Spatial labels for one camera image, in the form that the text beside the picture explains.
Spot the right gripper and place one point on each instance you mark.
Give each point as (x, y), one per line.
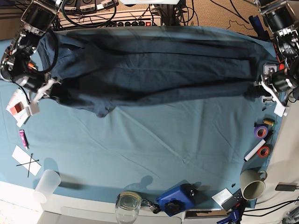
(35, 85)

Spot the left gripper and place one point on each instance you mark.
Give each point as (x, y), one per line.
(285, 81)

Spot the dark blue T-shirt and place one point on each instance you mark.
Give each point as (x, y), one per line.
(151, 74)

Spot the white paper packet red square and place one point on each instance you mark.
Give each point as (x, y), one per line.
(18, 107)

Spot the purple tape roll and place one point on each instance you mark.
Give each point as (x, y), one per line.
(260, 131)

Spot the small purple tube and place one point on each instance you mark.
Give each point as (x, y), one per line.
(24, 139)

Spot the blue clamp at table corner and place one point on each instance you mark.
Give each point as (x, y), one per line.
(258, 28)

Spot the white marker pen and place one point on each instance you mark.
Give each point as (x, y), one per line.
(251, 153)

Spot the red tape roll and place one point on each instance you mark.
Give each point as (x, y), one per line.
(264, 151)

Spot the black hairpin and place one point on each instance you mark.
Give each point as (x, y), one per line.
(28, 162)

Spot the white paper card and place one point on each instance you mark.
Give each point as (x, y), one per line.
(22, 157)

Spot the translucent plastic cup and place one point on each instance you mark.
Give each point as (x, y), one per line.
(48, 183)

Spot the beige ceramic mug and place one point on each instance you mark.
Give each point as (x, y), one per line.
(252, 184)

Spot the black power adapter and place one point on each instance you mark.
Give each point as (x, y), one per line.
(286, 187)

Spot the black remote control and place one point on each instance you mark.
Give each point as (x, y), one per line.
(233, 200)

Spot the white paper note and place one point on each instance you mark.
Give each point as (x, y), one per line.
(221, 197)

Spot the black power strip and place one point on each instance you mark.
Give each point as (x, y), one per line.
(140, 23)

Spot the blue clamp bottom edge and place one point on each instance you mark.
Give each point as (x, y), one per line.
(235, 216)

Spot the clear drinking glass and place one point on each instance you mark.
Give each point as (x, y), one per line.
(128, 204)

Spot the blue box with black knob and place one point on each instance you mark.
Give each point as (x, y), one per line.
(177, 200)

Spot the small metal padlock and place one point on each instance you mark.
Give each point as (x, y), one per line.
(152, 206)

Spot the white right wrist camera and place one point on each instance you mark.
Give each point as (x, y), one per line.
(33, 108)

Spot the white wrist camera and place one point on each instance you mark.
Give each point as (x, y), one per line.
(281, 110)
(33, 108)

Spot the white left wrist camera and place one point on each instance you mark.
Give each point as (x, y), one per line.
(281, 110)

